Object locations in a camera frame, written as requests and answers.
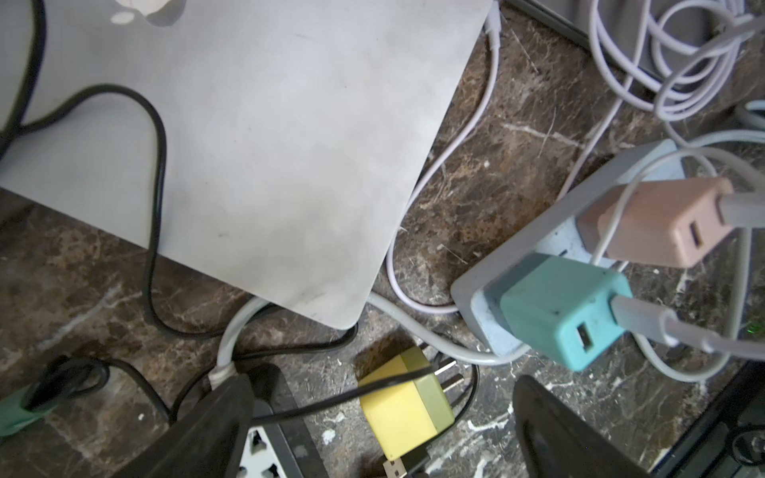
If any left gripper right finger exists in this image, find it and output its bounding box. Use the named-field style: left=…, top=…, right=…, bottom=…
left=513, top=376, right=645, bottom=477

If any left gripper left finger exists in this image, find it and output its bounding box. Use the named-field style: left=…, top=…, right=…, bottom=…
left=116, top=376, right=254, bottom=477

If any black power strip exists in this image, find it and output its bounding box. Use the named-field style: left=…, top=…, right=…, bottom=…
left=238, top=364, right=329, bottom=478

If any green charger plug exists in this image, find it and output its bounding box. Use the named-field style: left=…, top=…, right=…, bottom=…
left=485, top=253, right=633, bottom=372

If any yellow charger plug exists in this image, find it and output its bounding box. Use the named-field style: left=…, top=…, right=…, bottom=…
left=360, top=358, right=456, bottom=461

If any light blue power strip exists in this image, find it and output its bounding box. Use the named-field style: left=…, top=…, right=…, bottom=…
left=450, top=139, right=677, bottom=359

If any black charger cable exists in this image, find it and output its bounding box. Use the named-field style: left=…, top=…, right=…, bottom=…
left=0, top=0, right=479, bottom=426

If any pink charger on blue strip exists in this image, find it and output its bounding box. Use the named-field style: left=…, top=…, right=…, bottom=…
left=605, top=177, right=733, bottom=268

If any white laptop centre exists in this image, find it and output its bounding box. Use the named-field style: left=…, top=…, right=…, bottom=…
left=28, top=1, right=490, bottom=330

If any green velcro cable tie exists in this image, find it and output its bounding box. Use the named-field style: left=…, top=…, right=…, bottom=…
left=1, top=386, right=47, bottom=438

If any white cable bundle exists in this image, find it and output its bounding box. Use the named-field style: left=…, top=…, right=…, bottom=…
left=208, top=0, right=765, bottom=390

